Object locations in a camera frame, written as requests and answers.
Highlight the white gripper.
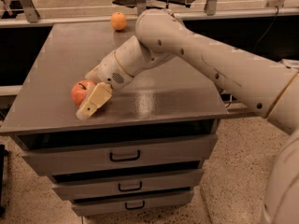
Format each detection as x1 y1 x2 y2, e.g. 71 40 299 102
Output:
76 51 134 120

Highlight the red yellow apple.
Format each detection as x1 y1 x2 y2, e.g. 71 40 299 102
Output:
71 80 95 106

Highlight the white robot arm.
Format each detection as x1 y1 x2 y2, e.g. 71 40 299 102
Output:
77 9 299 224

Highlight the grey drawer cabinet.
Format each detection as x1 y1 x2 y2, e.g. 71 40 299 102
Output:
1 22 226 205

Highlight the orange fruit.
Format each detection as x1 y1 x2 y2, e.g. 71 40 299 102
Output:
110 12 127 31

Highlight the top grey drawer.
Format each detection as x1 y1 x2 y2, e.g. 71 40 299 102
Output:
22 134 218 175

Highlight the grey drawer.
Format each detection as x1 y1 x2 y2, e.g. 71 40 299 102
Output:
22 134 218 175
52 168 203 201
72 189 193 217

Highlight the middle grey drawer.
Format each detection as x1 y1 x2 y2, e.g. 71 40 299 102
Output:
52 168 203 201

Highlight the bottom grey drawer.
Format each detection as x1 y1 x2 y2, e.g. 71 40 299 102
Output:
72 189 193 217

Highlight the grey metal railing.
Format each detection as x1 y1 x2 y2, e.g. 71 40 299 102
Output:
1 0 299 24

